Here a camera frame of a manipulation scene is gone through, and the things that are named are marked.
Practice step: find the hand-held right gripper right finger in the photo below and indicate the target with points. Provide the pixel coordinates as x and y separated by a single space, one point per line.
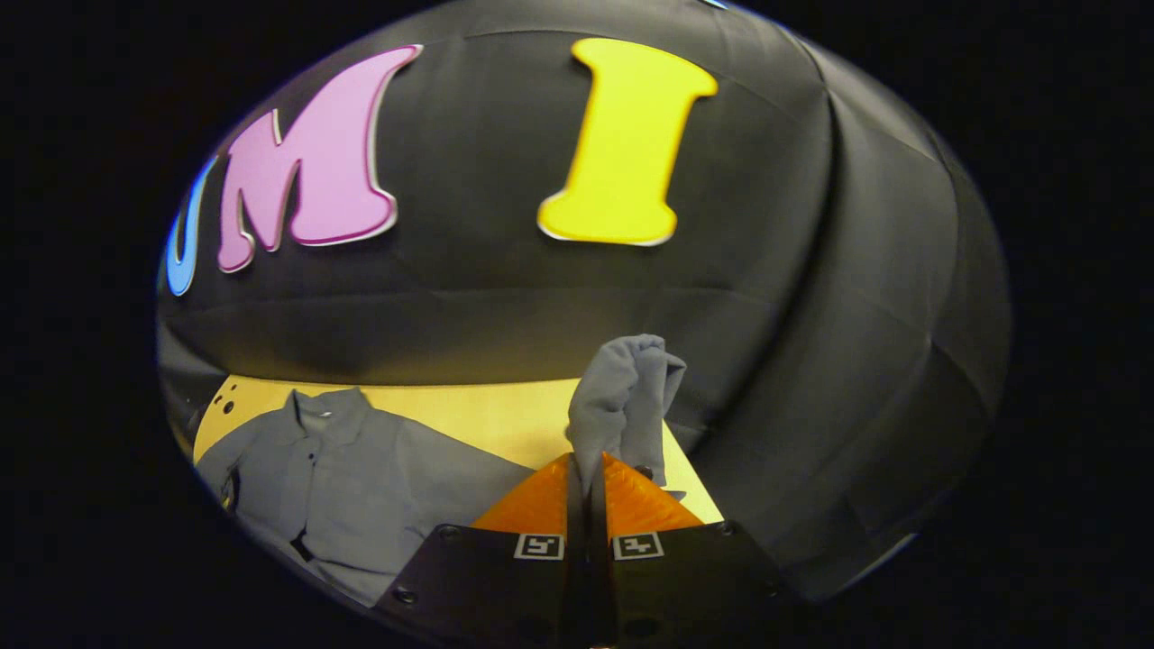
685 577

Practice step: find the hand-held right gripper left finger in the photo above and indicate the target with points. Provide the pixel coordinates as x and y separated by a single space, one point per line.
491 577

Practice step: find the grey collared shirt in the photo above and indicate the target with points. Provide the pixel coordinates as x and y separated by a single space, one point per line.
361 487

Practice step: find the black backdrop cloth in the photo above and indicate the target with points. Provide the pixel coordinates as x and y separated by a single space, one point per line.
766 270

